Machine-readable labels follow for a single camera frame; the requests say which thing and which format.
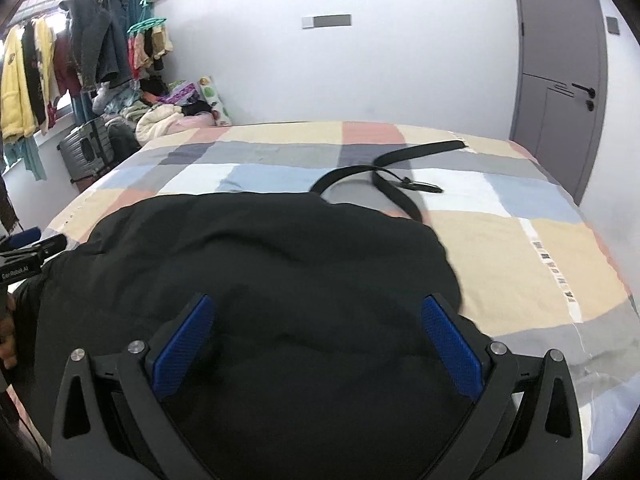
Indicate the purple package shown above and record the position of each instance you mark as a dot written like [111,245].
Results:
[182,92]

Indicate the black belt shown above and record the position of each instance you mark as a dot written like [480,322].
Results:
[395,190]

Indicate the polka dot pillow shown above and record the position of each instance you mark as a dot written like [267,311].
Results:
[216,100]

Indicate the teal hanging cloth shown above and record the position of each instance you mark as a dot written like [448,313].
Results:
[27,157]

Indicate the black puffer jacket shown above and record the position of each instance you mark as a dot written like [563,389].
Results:
[275,270]

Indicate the grey door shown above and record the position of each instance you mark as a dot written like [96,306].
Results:
[560,35]

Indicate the patchwork bed blanket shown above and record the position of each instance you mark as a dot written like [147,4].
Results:
[525,260]

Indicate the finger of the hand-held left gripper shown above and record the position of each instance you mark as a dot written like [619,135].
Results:
[52,245]
[25,236]

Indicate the teal clip hanger with socks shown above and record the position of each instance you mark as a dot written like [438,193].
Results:
[150,45]

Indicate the person's left hand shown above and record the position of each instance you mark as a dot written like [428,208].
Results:
[7,340]

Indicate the dark red hanging garment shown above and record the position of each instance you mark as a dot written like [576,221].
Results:
[65,65]

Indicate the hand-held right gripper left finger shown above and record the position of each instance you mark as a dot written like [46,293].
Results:
[182,345]

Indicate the dark grey coat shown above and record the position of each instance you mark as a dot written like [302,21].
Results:
[95,45]

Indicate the yellow fleece jacket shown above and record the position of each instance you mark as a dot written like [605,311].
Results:
[15,85]

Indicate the pink cloth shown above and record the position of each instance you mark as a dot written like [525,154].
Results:
[195,122]

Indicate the grey wall switch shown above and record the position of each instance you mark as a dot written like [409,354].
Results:
[613,25]

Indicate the black bag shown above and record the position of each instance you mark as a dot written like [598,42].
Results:
[124,140]

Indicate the black hanging garment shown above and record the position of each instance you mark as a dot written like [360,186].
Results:
[34,80]

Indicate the grey suitcase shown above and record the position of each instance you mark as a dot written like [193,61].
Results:
[87,150]

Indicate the cream fleece garment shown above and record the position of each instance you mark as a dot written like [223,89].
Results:
[157,125]

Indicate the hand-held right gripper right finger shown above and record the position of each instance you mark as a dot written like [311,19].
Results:
[450,345]

